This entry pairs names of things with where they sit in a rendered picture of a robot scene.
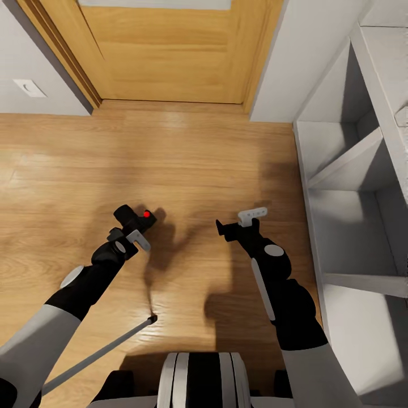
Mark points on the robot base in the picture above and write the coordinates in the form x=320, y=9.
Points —
x=118, y=389

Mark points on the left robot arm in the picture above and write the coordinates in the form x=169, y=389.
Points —
x=28, y=357

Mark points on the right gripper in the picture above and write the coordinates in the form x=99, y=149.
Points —
x=234, y=231

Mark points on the bookcase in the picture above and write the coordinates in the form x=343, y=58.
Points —
x=362, y=299

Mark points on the camera tripod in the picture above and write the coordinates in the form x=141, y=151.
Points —
x=46, y=388

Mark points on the digital camera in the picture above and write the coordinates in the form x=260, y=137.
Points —
x=131, y=221

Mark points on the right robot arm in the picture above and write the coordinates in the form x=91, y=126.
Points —
x=316, y=378

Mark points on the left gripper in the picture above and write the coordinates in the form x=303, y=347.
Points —
x=117, y=234

